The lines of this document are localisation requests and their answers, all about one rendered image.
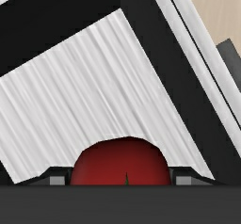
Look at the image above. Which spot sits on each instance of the cabinet drawer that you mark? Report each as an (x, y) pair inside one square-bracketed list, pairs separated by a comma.
[(94, 86)]

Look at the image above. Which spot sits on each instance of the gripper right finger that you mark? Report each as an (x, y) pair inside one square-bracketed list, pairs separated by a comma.
[(182, 173)]

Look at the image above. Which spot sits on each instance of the red tomato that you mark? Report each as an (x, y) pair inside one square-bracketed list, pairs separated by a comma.
[(120, 163)]

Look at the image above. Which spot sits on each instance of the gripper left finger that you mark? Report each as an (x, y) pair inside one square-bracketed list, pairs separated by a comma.
[(58, 173)]

